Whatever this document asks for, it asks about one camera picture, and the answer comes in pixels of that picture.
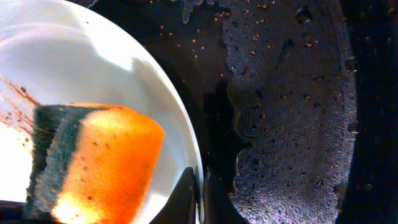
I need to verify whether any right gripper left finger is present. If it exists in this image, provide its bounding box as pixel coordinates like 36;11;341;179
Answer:
150;167;197;224

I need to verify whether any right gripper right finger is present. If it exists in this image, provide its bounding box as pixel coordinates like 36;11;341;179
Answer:
204;167;249;224

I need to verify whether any orange green sponge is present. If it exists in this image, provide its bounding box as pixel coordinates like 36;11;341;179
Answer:
24;103;165;223

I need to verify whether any light green front plate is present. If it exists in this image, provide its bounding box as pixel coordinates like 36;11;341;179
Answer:
1;1;204;223

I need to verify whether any black round tray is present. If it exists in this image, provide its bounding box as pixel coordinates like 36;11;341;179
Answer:
81;0;397;223

